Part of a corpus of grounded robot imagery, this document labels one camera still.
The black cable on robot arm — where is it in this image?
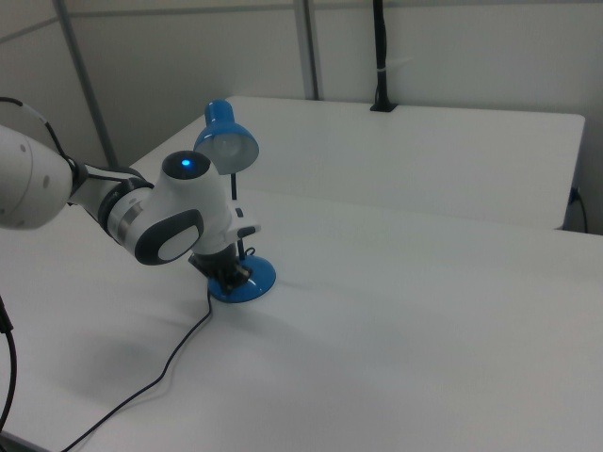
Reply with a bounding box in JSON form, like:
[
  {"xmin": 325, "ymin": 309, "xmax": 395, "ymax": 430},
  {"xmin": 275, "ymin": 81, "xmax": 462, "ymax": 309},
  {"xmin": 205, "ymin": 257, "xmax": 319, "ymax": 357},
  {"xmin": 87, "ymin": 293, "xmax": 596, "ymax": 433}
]
[{"xmin": 0, "ymin": 96, "xmax": 156, "ymax": 190}]

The black lamp power cable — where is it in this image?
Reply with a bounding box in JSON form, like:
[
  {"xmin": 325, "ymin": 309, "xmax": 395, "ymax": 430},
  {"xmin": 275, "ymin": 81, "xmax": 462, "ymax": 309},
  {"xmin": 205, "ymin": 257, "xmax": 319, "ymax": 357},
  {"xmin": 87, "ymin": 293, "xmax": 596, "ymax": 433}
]
[{"xmin": 58, "ymin": 244, "xmax": 258, "ymax": 452}]

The black cable beside table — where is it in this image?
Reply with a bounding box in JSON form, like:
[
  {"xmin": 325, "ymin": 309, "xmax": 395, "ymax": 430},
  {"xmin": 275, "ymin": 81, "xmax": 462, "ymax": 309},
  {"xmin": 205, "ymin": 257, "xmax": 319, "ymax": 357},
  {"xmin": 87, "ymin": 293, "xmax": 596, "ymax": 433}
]
[{"xmin": 570, "ymin": 186, "xmax": 590, "ymax": 234}]

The black pole with clamp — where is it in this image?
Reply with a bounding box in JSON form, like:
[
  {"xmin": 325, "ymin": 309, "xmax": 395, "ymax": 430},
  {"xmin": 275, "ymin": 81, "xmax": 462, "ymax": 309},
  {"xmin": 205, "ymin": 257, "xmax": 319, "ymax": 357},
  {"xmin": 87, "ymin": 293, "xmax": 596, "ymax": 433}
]
[{"xmin": 368, "ymin": 0, "xmax": 399, "ymax": 114}]

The blue desk lamp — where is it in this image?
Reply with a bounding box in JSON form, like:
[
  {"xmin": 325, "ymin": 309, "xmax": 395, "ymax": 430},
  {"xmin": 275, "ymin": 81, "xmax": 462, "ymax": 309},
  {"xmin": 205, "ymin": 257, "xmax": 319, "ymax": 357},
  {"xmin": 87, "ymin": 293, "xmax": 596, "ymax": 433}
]
[{"xmin": 192, "ymin": 98, "xmax": 278, "ymax": 305}]

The thick black hanging cable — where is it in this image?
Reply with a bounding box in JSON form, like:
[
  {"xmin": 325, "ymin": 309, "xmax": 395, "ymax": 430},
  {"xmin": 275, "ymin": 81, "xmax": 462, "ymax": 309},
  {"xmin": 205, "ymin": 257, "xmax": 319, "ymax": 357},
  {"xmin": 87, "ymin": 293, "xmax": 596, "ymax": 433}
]
[{"xmin": 0, "ymin": 292, "xmax": 19, "ymax": 432}]

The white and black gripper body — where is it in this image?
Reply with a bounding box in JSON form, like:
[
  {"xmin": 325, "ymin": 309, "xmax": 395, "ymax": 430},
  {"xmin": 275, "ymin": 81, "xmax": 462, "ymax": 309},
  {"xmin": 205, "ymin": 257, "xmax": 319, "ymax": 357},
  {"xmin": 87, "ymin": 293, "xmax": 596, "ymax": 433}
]
[{"xmin": 188, "ymin": 205, "xmax": 263, "ymax": 278}]

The grey partition frame post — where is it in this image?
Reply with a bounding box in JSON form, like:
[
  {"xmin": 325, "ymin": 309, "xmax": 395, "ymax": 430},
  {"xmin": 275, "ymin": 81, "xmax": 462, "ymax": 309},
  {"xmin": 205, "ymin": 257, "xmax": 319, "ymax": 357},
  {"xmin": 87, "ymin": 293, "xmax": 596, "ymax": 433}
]
[
  {"xmin": 293, "ymin": 0, "xmax": 327, "ymax": 102},
  {"xmin": 53, "ymin": 0, "xmax": 120, "ymax": 169}
]

